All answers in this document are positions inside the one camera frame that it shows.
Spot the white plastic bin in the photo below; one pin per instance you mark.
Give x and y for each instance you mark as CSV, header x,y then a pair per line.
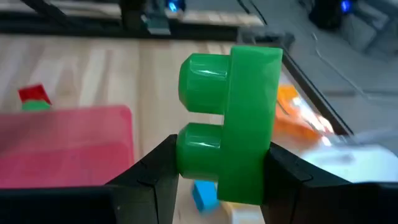
x,y
348,165

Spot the orange toy block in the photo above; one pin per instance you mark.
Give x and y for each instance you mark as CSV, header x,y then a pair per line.
x,y
289,121

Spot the short green toy block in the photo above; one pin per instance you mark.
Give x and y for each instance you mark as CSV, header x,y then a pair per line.
x,y
248,124

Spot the long green toy block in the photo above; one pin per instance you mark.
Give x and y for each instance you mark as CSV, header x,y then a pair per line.
x,y
35,106

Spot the pink translucent plastic bin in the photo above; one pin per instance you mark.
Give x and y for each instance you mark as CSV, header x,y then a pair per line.
x,y
62,149

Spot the black aluminium table frame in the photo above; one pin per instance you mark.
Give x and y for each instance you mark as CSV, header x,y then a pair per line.
x,y
93,29

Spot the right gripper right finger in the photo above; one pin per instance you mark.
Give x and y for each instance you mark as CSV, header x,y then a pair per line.
x,y
311,202

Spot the blue toy block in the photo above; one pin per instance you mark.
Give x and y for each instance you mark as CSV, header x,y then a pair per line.
x,y
205,196

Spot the black box with blue light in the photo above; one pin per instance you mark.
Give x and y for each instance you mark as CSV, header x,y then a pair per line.
x,y
329,14

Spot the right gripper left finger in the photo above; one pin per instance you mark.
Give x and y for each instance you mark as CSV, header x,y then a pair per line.
x,y
140,199

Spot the small dark red block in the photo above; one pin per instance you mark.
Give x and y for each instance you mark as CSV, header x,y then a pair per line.
x,y
33,93

